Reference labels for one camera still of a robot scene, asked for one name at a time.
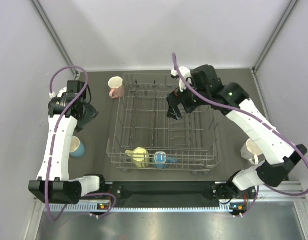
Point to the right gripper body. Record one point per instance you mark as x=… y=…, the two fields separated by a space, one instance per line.
x=189 y=99

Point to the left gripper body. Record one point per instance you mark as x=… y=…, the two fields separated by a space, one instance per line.
x=88 y=113

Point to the plain blue mug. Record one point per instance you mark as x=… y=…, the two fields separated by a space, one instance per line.
x=77 y=149

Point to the blue floral mug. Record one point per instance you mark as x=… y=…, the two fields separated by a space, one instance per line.
x=161 y=160

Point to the yellow mug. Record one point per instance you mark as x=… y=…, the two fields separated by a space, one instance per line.
x=139 y=156

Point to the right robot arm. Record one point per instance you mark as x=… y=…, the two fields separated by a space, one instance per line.
x=201 y=86

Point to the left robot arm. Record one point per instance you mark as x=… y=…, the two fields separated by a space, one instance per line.
x=68 y=112

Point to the pink mug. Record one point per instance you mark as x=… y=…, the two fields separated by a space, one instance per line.
x=116 y=87

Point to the white mug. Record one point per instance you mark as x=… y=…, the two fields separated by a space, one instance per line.
x=251 y=152

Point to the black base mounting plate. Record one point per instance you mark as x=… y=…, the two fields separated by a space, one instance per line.
x=211 y=190

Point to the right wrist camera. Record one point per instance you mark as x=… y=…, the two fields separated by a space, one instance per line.
x=185 y=72

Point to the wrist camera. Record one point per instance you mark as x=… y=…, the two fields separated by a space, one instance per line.
x=185 y=72
x=57 y=94

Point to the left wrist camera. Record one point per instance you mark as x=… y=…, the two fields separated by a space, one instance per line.
x=57 y=94

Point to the grey wire dish rack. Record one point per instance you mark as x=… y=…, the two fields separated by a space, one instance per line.
x=141 y=121

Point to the aluminium frame rail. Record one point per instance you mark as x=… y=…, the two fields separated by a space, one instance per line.
x=102 y=202

